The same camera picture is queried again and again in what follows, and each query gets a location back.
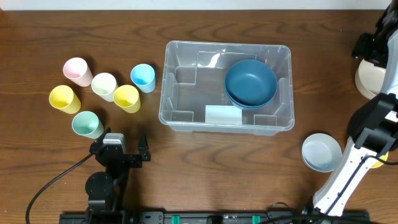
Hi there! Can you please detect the beige large bowl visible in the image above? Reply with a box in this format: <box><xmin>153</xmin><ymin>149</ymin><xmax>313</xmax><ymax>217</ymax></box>
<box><xmin>354</xmin><ymin>59</ymin><xmax>386</xmax><ymax>100</ymax></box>

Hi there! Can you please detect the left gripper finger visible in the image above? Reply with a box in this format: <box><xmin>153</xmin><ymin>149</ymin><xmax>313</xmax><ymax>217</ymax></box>
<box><xmin>98</xmin><ymin>127</ymin><xmax>111</xmax><ymax>142</ymax></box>
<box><xmin>137</xmin><ymin>131</ymin><xmax>149</xmax><ymax>156</ymax></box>

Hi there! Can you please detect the cream white cup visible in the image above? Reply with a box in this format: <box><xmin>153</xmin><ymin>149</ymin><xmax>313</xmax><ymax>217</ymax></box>
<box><xmin>91</xmin><ymin>73</ymin><xmax>118</xmax><ymax>102</ymax></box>

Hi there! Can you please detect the grey small bowl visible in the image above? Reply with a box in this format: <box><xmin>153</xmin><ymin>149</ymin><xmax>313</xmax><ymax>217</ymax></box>
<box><xmin>302</xmin><ymin>133</ymin><xmax>342</xmax><ymax>172</ymax></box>

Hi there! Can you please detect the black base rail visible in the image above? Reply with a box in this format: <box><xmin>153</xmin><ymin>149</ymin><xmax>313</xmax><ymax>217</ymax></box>
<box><xmin>58</xmin><ymin>210</ymin><xmax>371</xmax><ymax>224</ymax></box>

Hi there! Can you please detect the blue cup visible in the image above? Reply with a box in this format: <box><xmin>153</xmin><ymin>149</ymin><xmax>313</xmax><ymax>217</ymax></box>
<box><xmin>131</xmin><ymin>63</ymin><xmax>155</xmax><ymax>93</ymax></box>

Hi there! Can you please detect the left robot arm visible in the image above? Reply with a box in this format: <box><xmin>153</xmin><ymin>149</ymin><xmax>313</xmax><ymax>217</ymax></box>
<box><xmin>85</xmin><ymin>128</ymin><xmax>151</xmax><ymax>224</ymax></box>

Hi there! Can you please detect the clear plastic storage container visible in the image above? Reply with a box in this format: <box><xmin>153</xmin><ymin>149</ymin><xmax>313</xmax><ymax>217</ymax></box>
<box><xmin>159</xmin><ymin>40</ymin><xmax>295</xmax><ymax>136</ymax></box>

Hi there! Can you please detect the dark blue bowl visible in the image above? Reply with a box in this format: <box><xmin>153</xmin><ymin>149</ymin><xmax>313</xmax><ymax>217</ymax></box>
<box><xmin>224</xmin><ymin>60</ymin><xmax>278</xmax><ymax>110</ymax></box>

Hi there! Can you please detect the pink cup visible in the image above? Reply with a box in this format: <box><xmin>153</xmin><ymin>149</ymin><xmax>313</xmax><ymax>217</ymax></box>
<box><xmin>63</xmin><ymin>57</ymin><xmax>93</xmax><ymax>87</ymax></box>

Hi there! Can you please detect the yellow cup left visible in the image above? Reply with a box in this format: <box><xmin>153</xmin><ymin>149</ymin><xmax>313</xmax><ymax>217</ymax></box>
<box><xmin>49</xmin><ymin>85</ymin><xmax>81</xmax><ymax>114</ymax></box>

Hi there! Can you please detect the yellow cup centre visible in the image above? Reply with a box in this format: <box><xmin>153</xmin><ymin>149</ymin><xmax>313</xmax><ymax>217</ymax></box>
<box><xmin>113</xmin><ymin>85</ymin><xmax>141</xmax><ymax>113</ymax></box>

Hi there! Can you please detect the yellow cup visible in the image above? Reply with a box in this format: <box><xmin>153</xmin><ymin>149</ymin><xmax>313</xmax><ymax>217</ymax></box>
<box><xmin>113</xmin><ymin>85</ymin><xmax>141</xmax><ymax>113</ymax></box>
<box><xmin>49</xmin><ymin>85</ymin><xmax>81</xmax><ymax>114</ymax></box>

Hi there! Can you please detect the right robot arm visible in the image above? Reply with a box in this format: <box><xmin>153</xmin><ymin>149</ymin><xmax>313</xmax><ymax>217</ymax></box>
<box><xmin>313</xmin><ymin>1</ymin><xmax>397</xmax><ymax>217</ymax></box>

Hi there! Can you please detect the green cup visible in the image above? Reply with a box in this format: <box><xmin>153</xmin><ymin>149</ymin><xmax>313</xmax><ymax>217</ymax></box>
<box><xmin>72</xmin><ymin>111</ymin><xmax>104</xmax><ymax>139</ymax></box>

